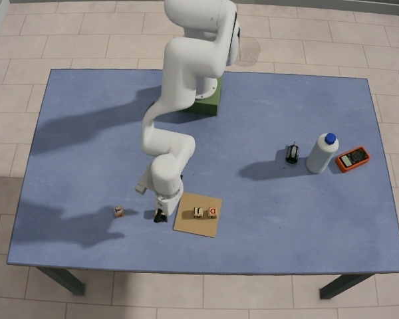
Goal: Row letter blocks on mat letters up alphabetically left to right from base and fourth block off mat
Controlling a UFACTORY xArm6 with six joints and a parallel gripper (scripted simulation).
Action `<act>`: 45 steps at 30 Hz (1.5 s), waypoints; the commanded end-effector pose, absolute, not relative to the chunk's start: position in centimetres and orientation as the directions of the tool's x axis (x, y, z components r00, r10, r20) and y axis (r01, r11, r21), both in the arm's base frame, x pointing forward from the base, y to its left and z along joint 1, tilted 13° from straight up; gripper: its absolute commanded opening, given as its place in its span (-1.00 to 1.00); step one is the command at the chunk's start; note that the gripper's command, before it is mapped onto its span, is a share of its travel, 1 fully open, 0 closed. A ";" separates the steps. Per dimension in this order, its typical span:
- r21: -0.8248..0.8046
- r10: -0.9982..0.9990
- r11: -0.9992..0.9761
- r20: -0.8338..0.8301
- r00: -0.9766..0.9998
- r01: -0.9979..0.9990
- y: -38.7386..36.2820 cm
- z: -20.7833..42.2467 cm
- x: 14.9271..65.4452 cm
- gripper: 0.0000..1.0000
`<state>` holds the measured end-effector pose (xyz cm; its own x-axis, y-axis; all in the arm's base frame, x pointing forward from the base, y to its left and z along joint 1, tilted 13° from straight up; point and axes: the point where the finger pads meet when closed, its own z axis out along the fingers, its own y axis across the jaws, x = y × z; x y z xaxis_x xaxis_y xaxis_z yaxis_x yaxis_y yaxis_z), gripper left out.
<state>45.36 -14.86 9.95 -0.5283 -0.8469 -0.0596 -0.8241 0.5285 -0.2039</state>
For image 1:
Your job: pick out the tan square mat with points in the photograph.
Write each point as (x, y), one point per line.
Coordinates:
(185, 220)

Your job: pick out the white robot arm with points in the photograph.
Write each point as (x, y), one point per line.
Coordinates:
(192, 64)

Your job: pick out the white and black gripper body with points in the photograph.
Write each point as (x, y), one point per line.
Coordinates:
(168, 205)

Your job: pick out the white plastic bottle with blue cap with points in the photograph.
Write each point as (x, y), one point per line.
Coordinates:
(322, 152)

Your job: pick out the orange digital multimeter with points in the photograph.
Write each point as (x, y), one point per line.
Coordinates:
(352, 159)

